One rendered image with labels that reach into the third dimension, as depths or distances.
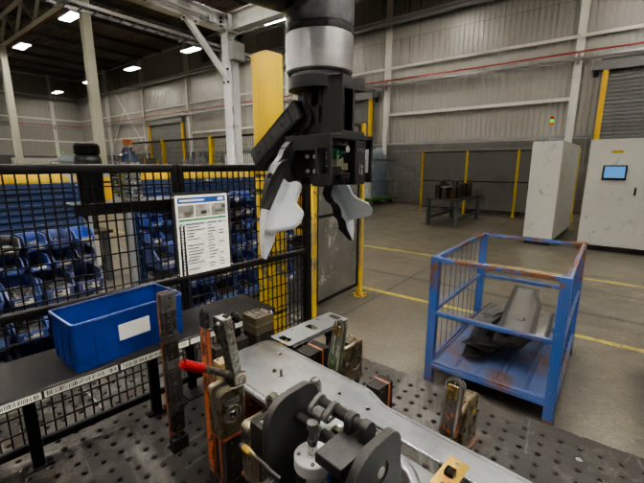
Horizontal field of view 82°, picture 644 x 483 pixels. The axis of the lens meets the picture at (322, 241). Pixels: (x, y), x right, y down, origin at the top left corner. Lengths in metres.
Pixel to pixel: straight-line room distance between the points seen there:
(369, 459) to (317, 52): 0.48
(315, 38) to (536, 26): 15.01
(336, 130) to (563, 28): 14.88
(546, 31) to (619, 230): 8.50
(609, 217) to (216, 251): 7.65
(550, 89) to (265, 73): 13.61
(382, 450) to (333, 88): 0.45
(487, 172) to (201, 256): 11.70
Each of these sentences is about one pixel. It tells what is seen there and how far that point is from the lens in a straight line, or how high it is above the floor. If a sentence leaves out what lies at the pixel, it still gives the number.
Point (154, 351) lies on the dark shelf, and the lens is 1.20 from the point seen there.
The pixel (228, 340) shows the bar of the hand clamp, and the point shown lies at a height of 1.16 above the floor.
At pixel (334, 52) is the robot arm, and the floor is 1.66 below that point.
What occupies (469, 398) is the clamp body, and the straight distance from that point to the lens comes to 0.94.
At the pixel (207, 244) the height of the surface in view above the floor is 1.26.
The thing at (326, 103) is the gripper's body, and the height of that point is 1.61.
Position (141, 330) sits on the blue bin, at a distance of 1.19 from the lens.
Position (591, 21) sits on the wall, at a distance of 15.18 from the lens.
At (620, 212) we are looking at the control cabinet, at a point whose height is 0.73.
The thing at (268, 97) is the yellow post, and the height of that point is 1.82.
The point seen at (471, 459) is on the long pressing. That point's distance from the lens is 0.86.
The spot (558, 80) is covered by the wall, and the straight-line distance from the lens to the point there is 14.89.
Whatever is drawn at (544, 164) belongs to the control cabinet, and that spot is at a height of 1.57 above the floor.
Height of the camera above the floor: 1.54
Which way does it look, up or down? 12 degrees down
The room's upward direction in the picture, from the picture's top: straight up
